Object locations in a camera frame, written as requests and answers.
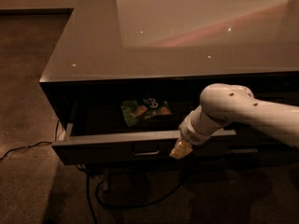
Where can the green snack bag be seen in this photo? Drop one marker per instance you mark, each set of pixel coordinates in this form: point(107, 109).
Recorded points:
point(135, 111)

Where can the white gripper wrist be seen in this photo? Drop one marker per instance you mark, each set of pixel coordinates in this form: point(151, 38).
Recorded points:
point(191, 134)

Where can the drawer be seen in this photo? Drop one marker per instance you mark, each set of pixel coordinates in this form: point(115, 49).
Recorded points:
point(98, 134)
point(286, 97)
point(260, 157)

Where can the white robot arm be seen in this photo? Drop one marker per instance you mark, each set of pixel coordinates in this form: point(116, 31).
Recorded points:
point(223, 104)

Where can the dark cabinet with glossy top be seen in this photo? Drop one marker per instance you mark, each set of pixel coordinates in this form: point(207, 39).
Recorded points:
point(117, 50)

